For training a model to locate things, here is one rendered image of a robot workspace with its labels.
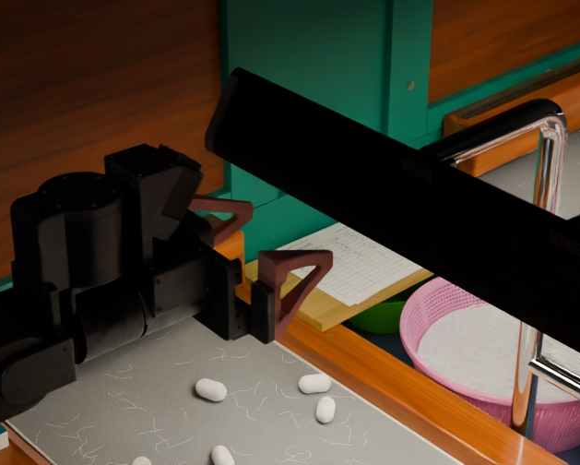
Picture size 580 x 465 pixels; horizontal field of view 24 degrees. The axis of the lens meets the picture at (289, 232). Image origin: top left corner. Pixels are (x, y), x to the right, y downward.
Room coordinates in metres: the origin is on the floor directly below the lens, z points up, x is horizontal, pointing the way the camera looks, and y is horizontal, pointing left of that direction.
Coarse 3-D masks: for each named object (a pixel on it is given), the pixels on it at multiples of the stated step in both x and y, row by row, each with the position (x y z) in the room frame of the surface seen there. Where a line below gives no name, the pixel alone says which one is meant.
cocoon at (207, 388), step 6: (204, 378) 1.13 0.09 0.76; (198, 384) 1.12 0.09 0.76; (204, 384) 1.12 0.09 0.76; (210, 384) 1.12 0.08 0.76; (216, 384) 1.12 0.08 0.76; (222, 384) 1.12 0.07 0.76; (198, 390) 1.12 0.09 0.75; (204, 390) 1.12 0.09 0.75; (210, 390) 1.11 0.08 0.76; (216, 390) 1.11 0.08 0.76; (222, 390) 1.11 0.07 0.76; (204, 396) 1.12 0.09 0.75; (210, 396) 1.11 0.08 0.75; (216, 396) 1.11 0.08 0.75; (222, 396) 1.11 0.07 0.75
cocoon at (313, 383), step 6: (306, 378) 1.13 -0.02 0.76; (312, 378) 1.13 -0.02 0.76; (318, 378) 1.13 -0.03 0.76; (324, 378) 1.13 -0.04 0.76; (300, 384) 1.13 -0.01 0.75; (306, 384) 1.13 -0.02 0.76; (312, 384) 1.13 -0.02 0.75; (318, 384) 1.13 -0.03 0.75; (324, 384) 1.13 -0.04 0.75; (330, 384) 1.13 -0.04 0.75; (306, 390) 1.12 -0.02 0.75; (312, 390) 1.12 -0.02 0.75; (318, 390) 1.13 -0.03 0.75; (324, 390) 1.13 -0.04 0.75
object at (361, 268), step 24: (312, 240) 1.38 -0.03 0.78; (336, 240) 1.38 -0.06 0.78; (360, 240) 1.38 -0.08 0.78; (336, 264) 1.32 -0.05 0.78; (360, 264) 1.32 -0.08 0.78; (384, 264) 1.32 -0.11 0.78; (408, 264) 1.32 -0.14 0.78; (336, 288) 1.27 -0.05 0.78; (360, 288) 1.27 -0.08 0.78; (384, 288) 1.27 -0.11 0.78
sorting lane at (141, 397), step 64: (192, 320) 1.27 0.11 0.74; (128, 384) 1.15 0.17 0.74; (192, 384) 1.15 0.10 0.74; (256, 384) 1.15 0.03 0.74; (64, 448) 1.04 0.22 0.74; (128, 448) 1.04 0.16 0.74; (192, 448) 1.04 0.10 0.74; (256, 448) 1.04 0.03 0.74; (320, 448) 1.04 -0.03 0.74; (384, 448) 1.04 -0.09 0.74
